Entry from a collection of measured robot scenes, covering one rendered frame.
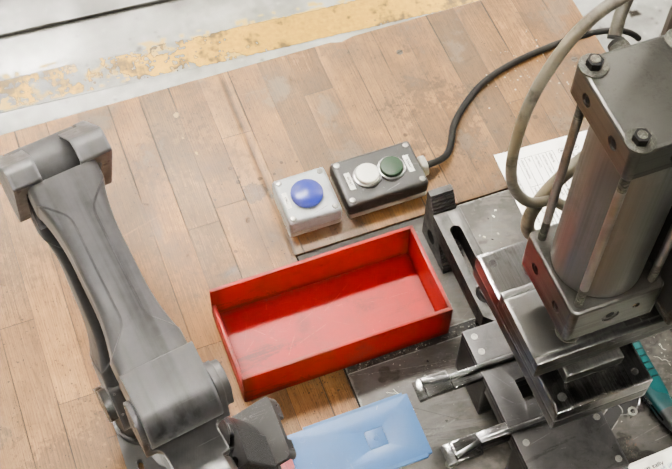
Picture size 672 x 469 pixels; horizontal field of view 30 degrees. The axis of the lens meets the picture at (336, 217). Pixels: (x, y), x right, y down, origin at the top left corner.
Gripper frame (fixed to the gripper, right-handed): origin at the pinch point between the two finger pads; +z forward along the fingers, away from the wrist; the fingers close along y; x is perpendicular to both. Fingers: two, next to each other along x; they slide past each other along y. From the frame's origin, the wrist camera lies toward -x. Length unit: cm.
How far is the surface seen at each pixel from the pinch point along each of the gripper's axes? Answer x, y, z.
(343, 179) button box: 34.5, 12.7, 17.3
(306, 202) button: 32.5, 8.4, 13.8
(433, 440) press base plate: 0.4, 9.3, 18.2
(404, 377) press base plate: 8.6, 9.2, 18.2
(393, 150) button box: 36.4, 19.0, 21.2
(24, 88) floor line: 138, -65, 81
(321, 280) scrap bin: 23.5, 5.5, 15.6
